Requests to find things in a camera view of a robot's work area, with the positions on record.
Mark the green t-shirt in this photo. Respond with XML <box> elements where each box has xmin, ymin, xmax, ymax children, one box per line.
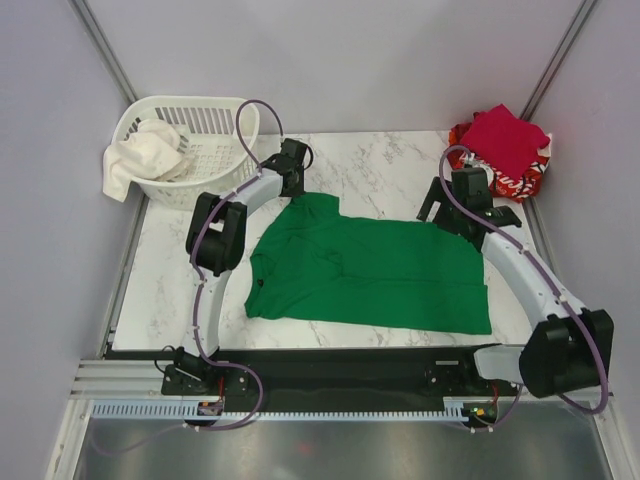
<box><xmin>245</xmin><ymin>193</ymin><xmax>492</xmax><ymax>335</ymax></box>

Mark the white cream t-shirt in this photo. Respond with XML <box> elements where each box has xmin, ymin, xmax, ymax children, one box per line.
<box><xmin>102</xmin><ymin>119</ymin><xmax>193</xmax><ymax>202</ymax></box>

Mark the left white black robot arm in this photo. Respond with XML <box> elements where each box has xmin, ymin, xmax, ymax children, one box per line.
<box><xmin>174</xmin><ymin>138</ymin><xmax>314</xmax><ymax>393</ymax></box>

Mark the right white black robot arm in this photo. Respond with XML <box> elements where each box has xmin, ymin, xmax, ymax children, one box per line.
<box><xmin>417</xmin><ymin>168</ymin><xmax>614</xmax><ymax>398</ymax></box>

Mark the red printed folded t-shirt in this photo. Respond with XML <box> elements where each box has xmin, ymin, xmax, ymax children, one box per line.
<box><xmin>447</xmin><ymin>112</ymin><xmax>552</xmax><ymax>203</ymax></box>

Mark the folded crimson red t-shirt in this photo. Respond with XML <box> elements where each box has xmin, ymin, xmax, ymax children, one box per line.
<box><xmin>459</xmin><ymin>104</ymin><xmax>551</xmax><ymax>179</ymax></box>

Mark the white plastic laundry basket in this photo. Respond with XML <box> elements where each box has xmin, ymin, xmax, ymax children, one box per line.
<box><xmin>111</xmin><ymin>95</ymin><xmax>260</xmax><ymax>210</ymax></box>

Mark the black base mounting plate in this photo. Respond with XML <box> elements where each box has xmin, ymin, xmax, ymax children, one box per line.
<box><xmin>158</xmin><ymin>344</ymin><xmax>521</xmax><ymax>414</ymax></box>

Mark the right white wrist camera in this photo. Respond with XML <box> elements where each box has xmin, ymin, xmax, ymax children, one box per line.
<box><xmin>460</xmin><ymin>153</ymin><xmax>486</xmax><ymax>169</ymax></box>

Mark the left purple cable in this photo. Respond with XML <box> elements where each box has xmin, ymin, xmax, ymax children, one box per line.
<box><xmin>192</xmin><ymin>99</ymin><xmax>286</xmax><ymax>431</ymax></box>

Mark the purple cable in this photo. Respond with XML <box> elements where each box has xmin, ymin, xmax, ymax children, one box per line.
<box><xmin>437</xmin><ymin>144</ymin><xmax>614</xmax><ymax>434</ymax></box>
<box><xmin>192</xmin><ymin>99</ymin><xmax>286</xmax><ymax>431</ymax></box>

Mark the right aluminium frame post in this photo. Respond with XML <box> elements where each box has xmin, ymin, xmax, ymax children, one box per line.
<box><xmin>520</xmin><ymin>0</ymin><xmax>600</xmax><ymax>122</ymax></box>

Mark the aluminium frame post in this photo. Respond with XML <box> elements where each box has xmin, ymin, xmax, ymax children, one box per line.
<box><xmin>68</xmin><ymin>0</ymin><xmax>138</xmax><ymax>104</ymax></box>
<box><xmin>520</xmin><ymin>0</ymin><xmax>600</xmax><ymax>122</ymax></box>

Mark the white slotted cable duct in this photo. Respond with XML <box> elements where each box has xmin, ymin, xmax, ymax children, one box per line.
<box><xmin>90</xmin><ymin>398</ymin><xmax>496</xmax><ymax>422</ymax></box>

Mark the left aluminium frame post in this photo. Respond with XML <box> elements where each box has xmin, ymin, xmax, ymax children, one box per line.
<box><xmin>68</xmin><ymin>0</ymin><xmax>138</xmax><ymax>104</ymax></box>

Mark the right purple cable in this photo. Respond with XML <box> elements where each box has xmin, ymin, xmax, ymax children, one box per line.
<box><xmin>437</xmin><ymin>144</ymin><xmax>614</xmax><ymax>434</ymax></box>

